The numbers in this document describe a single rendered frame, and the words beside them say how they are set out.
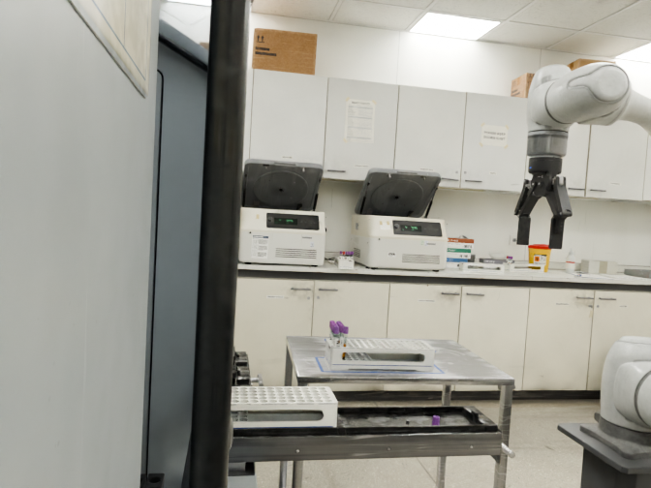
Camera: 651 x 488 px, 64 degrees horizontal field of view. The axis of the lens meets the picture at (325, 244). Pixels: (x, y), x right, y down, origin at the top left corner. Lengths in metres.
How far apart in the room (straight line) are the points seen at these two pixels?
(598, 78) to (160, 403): 0.97
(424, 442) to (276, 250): 2.39
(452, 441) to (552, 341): 3.01
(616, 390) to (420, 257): 2.26
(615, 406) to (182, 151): 1.21
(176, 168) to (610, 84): 0.84
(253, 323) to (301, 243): 0.60
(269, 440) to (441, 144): 3.15
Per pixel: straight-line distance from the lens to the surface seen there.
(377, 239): 3.49
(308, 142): 3.70
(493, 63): 4.64
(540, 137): 1.34
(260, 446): 1.09
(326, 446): 1.10
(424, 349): 1.52
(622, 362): 1.52
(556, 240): 1.31
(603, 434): 1.59
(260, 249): 3.36
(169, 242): 0.73
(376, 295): 3.52
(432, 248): 3.62
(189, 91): 0.75
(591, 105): 1.20
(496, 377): 1.57
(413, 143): 3.89
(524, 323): 4.00
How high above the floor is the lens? 1.23
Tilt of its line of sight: 3 degrees down
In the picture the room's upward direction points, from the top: 3 degrees clockwise
